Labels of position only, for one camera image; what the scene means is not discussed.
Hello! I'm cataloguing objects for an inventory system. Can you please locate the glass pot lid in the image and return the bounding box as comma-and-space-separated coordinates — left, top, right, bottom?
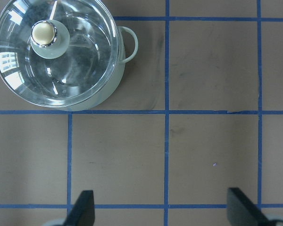
0, 0, 120, 108

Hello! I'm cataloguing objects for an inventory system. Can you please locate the pale green cooking pot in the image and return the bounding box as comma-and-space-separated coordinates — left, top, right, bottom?
0, 0, 139, 112

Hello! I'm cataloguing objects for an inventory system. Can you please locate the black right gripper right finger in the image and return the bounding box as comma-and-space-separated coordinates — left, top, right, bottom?
227, 187, 269, 226

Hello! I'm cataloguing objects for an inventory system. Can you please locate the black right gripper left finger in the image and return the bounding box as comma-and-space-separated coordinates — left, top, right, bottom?
64, 190, 95, 226

